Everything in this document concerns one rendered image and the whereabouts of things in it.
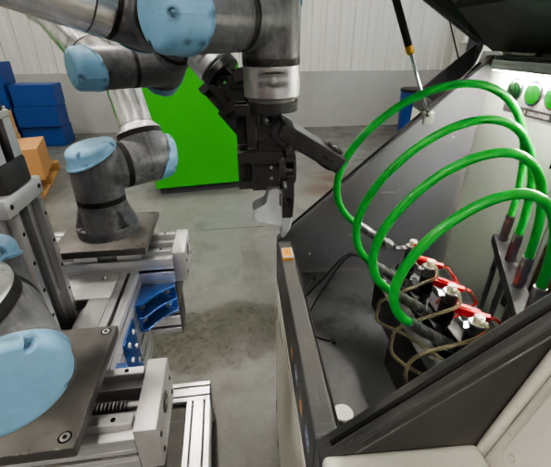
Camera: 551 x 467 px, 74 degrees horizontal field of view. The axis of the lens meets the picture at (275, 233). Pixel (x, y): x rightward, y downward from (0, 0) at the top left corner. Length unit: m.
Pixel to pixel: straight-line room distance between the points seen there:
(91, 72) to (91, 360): 0.48
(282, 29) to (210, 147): 3.56
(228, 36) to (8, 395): 0.40
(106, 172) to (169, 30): 0.59
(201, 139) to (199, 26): 3.59
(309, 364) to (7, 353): 0.49
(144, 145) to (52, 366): 0.68
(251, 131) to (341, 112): 7.06
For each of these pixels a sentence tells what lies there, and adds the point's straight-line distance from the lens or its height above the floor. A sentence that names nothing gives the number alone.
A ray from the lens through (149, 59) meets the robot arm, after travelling 0.79.
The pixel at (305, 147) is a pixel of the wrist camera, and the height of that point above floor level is 1.35.
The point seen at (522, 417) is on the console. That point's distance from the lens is 0.60.
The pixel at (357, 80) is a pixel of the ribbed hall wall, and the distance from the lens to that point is 7.57.
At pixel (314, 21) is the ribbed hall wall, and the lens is 7.31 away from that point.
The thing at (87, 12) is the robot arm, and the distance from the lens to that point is 0.51.
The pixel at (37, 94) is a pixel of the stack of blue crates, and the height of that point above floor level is 0.78.
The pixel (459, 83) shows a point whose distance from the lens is 0.74.
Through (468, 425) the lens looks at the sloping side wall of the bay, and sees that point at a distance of 0.62.
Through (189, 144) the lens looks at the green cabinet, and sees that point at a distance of 3.99.
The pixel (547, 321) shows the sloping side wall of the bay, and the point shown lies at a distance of 0.54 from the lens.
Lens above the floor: 1.48
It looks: 28 degrees down
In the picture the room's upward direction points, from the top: straight up
